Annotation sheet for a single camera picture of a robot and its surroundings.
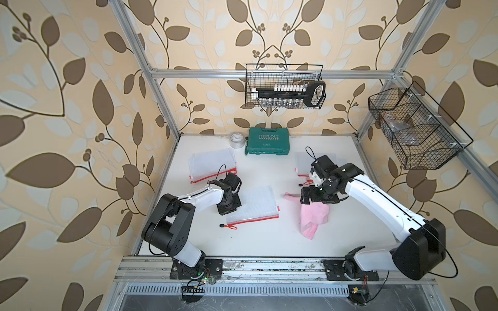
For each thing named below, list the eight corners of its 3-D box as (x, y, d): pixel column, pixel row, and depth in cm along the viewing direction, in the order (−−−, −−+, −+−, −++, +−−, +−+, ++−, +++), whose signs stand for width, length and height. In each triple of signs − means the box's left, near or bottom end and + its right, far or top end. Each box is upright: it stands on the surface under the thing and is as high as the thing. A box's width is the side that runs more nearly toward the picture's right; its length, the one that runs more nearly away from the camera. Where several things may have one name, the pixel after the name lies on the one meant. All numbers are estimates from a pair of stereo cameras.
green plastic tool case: (247, 155, 113) (247, 150, 109) (248, 132, 125) (248, 127, 121) (290, 155, 112) (291, 150, 109) (287, 132, 125) (288, 127, 121)
